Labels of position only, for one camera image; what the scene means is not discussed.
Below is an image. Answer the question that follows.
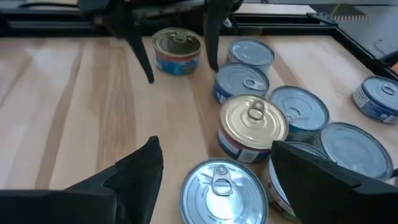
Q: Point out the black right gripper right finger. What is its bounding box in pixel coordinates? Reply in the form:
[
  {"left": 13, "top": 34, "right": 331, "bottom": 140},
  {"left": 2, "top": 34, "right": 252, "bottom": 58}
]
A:
[{"left": 271, "top": 140, "right": 398, "bottom": 224}]

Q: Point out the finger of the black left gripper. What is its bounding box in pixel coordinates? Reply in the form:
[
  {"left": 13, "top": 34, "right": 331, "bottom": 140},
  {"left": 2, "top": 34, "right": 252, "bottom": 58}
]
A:
[
  {"left": 105, "top": 9, "right": 155, "bottom": 84},
  {"left": 203, "top": 11, "right": 233, "bottom": 72}
]

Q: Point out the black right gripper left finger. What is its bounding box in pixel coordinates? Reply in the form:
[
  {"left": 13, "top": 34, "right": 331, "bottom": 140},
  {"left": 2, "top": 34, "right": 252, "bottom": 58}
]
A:
[{"left": 0, "top": 136, "right": 164, "bottom": 224}]

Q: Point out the gold-lid blue-label tuna can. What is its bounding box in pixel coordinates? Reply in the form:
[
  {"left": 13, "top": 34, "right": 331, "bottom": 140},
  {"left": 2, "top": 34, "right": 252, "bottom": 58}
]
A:
[
  {"left": 217, "top": 94, "right": 289, "bottom": 164},
  {"left": 151, "top": 27, "right": 203, "bottom": 77}
]

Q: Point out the blue-label pull-tab can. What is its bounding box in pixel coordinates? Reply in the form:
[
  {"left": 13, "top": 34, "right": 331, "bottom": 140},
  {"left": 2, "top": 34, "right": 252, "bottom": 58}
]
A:
[{"left": 212, "top": 61, "right": 271, "bottom": 105}]

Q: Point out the green-label pull-tab can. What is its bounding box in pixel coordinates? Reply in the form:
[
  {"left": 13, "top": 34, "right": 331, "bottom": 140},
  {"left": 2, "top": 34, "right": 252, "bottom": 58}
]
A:
[{"left": 179, "top": 157, "right": 270, "bottom": 224}]

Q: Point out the silver-lid tuna can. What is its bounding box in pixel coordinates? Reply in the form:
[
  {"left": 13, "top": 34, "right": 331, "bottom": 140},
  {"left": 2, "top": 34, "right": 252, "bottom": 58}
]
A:
[{"left": 310, "top": 121, "right": 394, "bottom": 181}]

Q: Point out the colourful yellowfin tuna can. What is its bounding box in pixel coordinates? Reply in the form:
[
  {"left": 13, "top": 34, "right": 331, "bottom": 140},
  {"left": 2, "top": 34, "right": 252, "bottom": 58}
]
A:
[{"left": 269, "top": 85, "right": 330, "bottom": 142}]

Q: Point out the blue-white label silver-lid can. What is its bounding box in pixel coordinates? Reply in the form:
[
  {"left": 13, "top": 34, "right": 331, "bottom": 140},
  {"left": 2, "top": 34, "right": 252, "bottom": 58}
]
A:
[{"left": 351, "top": 75, "right": 398, "bottom": 125}]

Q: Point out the black metal table frame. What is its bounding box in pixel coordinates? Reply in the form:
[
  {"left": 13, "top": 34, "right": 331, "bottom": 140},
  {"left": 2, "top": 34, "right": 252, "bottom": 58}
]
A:
[{"left": 0, "top": 7, "right": 398, "bottom": 82}]

